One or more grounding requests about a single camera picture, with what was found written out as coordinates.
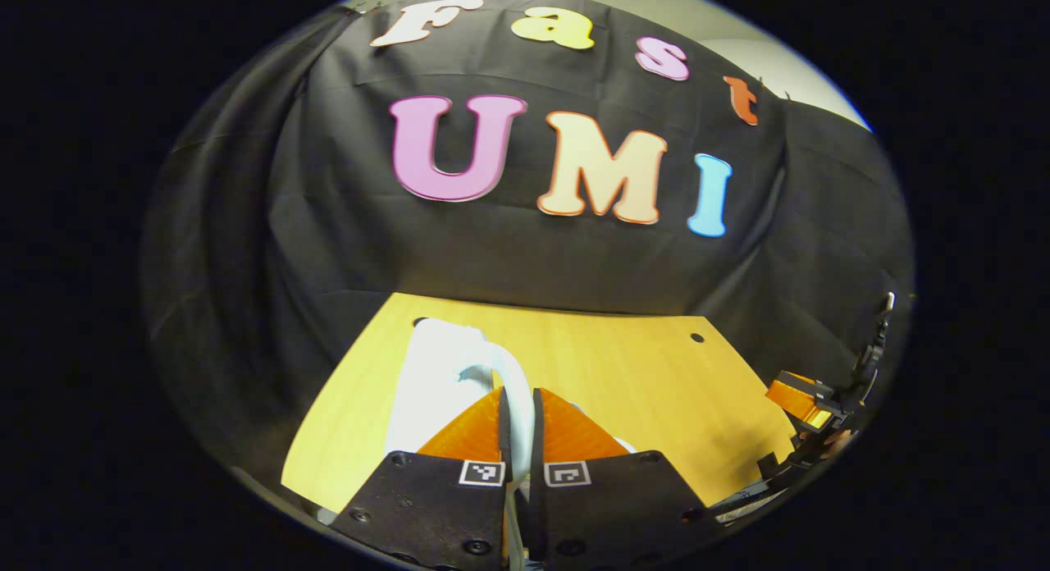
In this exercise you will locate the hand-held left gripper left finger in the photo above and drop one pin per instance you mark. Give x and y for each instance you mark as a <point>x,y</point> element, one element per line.
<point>426,505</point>

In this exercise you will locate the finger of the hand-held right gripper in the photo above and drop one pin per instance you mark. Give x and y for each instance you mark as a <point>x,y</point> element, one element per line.
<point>837,442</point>
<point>800,399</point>

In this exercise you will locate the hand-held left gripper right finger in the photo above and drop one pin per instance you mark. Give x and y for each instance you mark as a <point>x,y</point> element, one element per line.
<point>615,505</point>

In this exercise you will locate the black backdrop cloth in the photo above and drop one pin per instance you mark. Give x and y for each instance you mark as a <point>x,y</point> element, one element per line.
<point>574,259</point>

